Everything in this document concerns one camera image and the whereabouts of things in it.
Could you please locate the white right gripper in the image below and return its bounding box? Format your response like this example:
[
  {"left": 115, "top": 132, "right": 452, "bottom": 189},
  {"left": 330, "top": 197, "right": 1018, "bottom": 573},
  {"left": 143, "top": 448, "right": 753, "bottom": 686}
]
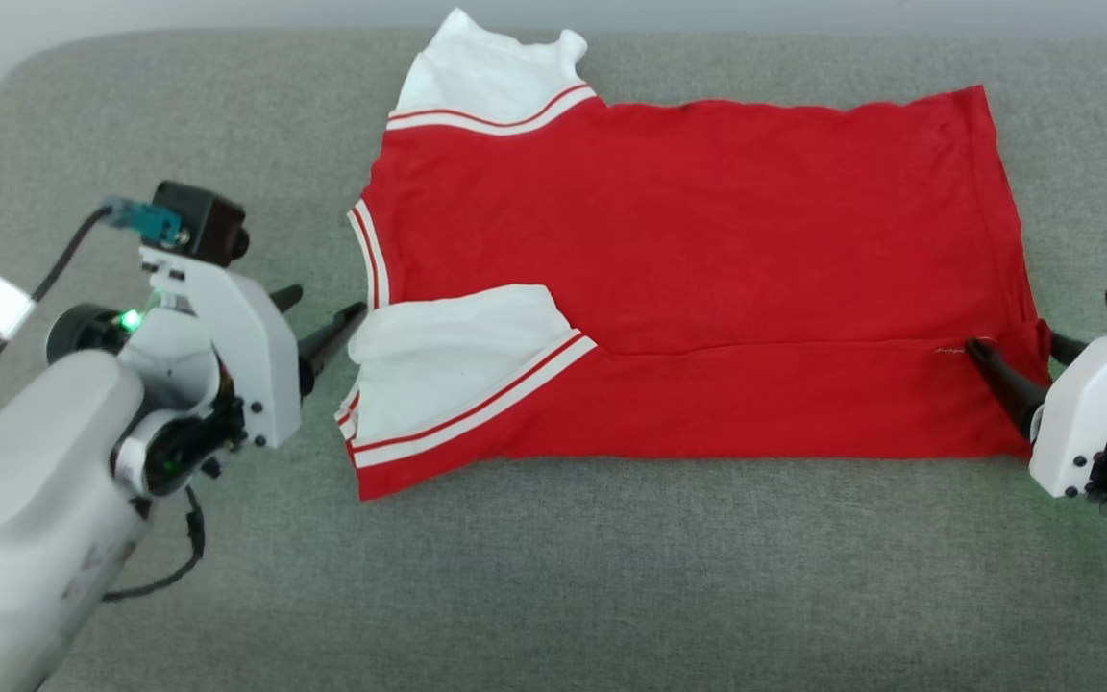
[{"left": 965, "top": 325, "right": 1107, "bottom": 501}]

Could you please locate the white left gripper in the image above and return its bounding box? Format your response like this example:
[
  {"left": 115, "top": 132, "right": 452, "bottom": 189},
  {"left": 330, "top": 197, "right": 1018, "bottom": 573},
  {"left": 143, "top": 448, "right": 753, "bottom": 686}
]
[{"left": 46, "top": 245, "right": 370, "bottom": 450}]

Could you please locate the red and white jersey shirt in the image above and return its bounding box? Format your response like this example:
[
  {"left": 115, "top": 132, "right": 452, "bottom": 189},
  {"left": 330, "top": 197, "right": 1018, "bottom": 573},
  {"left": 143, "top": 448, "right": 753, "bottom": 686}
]
[{"left": 334, "top": 8, "right": 1054, "bottom": 503}]

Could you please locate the teal cable connector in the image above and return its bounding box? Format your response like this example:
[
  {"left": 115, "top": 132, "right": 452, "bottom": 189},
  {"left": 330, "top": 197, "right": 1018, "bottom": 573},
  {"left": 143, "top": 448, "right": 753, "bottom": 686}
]
[{"left": 100, "top": 197, "right": 183, "bottom": 244}]

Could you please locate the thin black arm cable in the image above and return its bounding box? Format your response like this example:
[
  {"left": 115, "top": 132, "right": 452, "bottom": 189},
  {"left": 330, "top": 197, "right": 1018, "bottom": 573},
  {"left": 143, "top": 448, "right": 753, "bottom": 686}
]
[{"left": 100, "top": 483, "right": 208, "bottom": 605}]

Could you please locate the black camera cable with label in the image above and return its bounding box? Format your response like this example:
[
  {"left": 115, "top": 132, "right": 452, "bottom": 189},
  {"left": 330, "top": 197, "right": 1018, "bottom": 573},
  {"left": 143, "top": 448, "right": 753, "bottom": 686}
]
[{"left": 0, "top": 205, "right": 114, "bottom": 453}]

